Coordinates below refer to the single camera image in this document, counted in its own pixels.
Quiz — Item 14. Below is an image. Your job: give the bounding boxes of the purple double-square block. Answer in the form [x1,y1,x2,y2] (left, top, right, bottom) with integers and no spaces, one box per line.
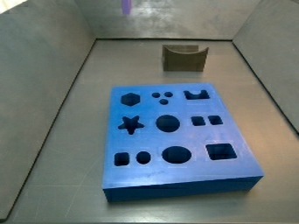
[121,0,132,15]

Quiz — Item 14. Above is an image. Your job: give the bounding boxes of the dark olive arch block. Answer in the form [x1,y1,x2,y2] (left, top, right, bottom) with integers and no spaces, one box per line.
[163,45,210,72]

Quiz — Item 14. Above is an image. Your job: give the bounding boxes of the blue shape sorter board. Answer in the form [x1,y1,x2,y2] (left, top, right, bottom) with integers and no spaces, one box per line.
[101,83,264,202]

